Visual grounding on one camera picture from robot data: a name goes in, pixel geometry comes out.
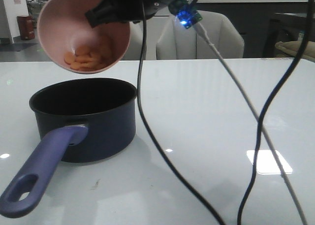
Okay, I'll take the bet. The blue saucepan with handle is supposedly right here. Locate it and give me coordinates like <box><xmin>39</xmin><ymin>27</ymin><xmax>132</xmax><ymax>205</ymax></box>
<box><xmin>0</xmin><ymin>78</ymin><xmax>137</xmax><ymax>218</ymax></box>

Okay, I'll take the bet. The orange ham slice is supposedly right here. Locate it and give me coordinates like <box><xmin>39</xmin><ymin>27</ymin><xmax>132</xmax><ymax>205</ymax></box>
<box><xmin>63</xmin><ymin>52</ymin><xmax>75</xmax><ymax>64</ymax></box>
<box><xmin>71</xmin><ymin>55</ymin><xmax>97</xmax><ymax>70</ymax></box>
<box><xmin>75</xmin><ymin>45</ymin><xmax>91</xmax><ymax>56</ymax></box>

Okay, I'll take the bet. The pink plastic bowl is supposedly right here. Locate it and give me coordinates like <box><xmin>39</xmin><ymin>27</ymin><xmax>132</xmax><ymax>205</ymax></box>
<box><xmin>37</xmin><ymin>0</ymin><xmax>130</xmax><ymax>74</ymax></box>

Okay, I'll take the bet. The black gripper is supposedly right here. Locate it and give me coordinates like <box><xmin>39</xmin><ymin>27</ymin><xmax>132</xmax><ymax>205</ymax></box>
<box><xmin>85</xmin><ymin>0</ymin><xmax>175</xmax><ymax>27</ymax></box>

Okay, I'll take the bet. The background desk with items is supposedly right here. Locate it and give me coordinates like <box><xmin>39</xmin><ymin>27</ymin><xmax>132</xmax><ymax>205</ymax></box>
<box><xmin>26</xmin><ymin>0</ymin><xmax>50</xmax><ymax>19</ymax></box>

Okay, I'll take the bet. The right beige chair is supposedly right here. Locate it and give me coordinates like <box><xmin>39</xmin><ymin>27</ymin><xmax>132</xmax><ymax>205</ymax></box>
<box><xmin>156</xmin><ymin>10</ymin><xmax>245</xmax><ymax>60</ymax></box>

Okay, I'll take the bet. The green circuit board blue led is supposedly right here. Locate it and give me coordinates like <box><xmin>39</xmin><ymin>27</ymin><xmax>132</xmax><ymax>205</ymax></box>
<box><xmin>168</xmin><ymin>0</ymin><xmax>202</xmax><ymax>29</ymax></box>

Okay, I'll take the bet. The dark grey counter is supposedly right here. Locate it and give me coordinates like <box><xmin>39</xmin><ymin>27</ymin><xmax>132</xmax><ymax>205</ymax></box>
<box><xmin>197</xmin><ymin>0</ymin><xmax>307</xmax><ymax>58</ymax></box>

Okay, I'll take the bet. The tan cushion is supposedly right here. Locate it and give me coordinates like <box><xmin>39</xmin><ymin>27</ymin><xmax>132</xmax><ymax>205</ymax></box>
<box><xmin>275</xmin><ymin>41</ymin><xmax>315</xmax><ymax>62</ymax></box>

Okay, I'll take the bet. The left beige chair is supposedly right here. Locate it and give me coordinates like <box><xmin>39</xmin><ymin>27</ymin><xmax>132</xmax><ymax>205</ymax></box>
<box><xmin>122</xmin><ymin>22</ymin><xmax>143</xmax><ymax>61</ymax></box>

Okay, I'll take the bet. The black cable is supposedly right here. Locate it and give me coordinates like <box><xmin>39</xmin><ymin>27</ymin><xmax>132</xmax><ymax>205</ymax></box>
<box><xmin>137</xmin><ymin>0</ymin><xmax>226</xmax><ymax>225</ymax></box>
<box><xmin>237</xmin><ymin>0</ymin><xmax>315</xmax><ymax>225</ymax></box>

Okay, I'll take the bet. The beige chair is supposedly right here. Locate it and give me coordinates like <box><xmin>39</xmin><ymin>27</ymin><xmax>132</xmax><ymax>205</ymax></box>
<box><xmin>122</xmin><ymin>22</ymin><xmax>143</xmax><ymax>61</ymax></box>
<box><xmin>156</xmin><ymin>10</ymin><xmax>245</xmax><ymax>60</ymax></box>

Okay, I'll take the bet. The white usb cable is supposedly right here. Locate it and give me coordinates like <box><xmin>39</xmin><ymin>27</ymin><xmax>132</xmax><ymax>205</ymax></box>
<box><xmin>195</xmin><ymin>22</ymin><xmax>308</xmax><ymax>225</ymax></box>

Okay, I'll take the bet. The red trash bin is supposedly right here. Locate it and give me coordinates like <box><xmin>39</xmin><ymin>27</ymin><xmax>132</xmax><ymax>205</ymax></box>
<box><xmin>17</xmin><ymin>15</ymin><xmax>35</xmax><ymax>40</ymax></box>

